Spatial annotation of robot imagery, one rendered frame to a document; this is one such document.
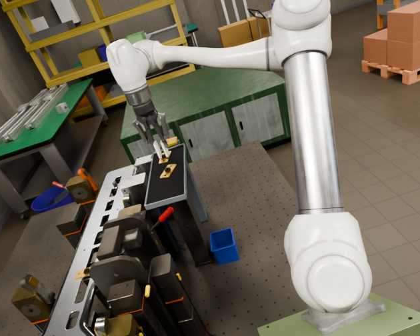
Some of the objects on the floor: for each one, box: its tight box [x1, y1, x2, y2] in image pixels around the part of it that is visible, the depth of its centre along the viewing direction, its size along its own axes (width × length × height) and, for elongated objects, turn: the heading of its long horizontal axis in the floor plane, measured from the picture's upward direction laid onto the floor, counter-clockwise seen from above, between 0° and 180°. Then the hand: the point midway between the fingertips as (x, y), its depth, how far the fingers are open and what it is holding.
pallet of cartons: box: [362, 0, 420, 85], centre depth 388 cm, size 92×129×76 cm
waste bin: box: [31, 184, 75, 214], centre depth 301 cm, size 41×38×48 cm
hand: (161, 149), depth 126 cm, fingers closed
